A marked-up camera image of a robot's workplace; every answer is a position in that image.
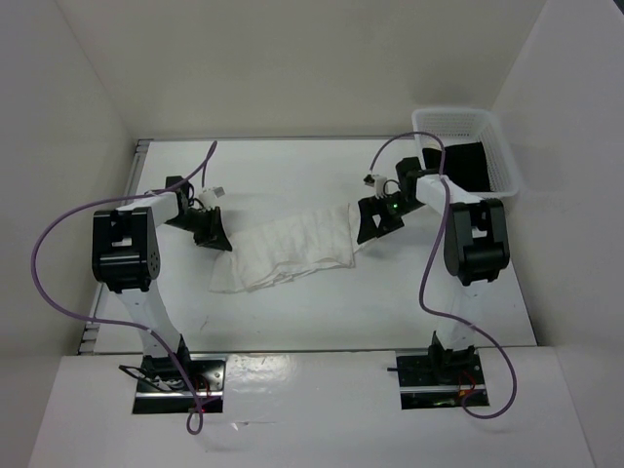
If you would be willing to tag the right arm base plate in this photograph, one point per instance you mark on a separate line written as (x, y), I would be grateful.
(424, 385)

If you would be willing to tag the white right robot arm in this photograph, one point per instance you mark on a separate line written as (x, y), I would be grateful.
(472, 238)

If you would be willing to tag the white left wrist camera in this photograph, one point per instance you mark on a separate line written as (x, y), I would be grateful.
(208, 197)

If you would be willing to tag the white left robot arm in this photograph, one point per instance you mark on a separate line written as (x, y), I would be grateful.
(126, 258)

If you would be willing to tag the white pleated skirt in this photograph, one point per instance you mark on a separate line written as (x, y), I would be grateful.
(283, 250)

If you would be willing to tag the black skirt in basket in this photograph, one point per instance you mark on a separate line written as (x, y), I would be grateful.
(466, 165)

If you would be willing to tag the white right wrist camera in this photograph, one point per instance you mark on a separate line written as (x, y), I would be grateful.
(375, 181)

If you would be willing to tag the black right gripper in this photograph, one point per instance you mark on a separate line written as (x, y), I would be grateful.
(374, 206)

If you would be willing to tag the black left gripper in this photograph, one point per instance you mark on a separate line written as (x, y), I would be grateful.
(214, 234)

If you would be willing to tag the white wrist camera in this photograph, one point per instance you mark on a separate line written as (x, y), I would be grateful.
(375, 181)
(208, 197)

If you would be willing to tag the white plastic laundry basket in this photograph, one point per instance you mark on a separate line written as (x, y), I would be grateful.
(459, 125)

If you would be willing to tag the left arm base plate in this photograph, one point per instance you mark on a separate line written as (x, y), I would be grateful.
(156, 394)

